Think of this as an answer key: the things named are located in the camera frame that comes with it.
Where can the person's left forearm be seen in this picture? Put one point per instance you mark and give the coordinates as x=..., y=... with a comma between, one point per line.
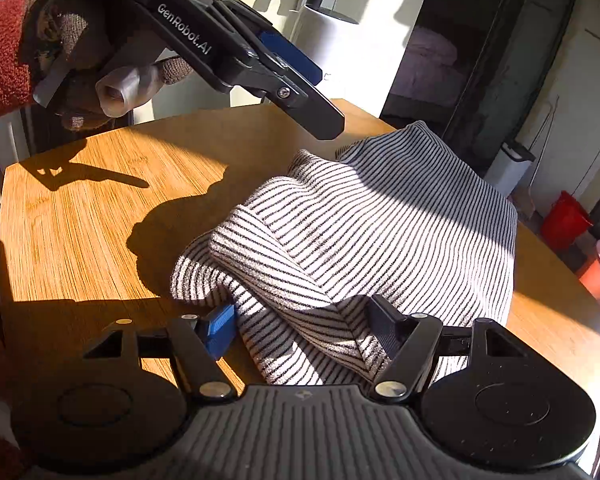
x=0, y=50

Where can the dark sliding door frame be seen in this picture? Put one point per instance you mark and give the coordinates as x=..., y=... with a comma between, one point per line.
x=485, y=85

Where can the white door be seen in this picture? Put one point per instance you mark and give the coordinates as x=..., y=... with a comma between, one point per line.
x=580, y=100

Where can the striped sweater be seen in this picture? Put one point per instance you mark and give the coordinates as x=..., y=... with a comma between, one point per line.
x=380, y=220

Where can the red bucket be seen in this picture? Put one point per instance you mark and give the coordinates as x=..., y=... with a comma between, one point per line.
x=562, y=222

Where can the person's left hand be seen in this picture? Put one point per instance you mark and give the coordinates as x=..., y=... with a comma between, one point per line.
x=75, y=30

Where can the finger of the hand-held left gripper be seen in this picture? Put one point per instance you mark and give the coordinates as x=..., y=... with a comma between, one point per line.
x=290, y=57
x=310, y=110

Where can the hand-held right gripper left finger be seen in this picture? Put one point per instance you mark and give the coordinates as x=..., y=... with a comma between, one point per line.
x=220, y=332

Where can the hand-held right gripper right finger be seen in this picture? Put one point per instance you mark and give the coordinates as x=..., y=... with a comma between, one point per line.
x=386, y=327

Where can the white trash bin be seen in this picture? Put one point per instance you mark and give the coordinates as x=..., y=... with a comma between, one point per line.
x=510, y=167

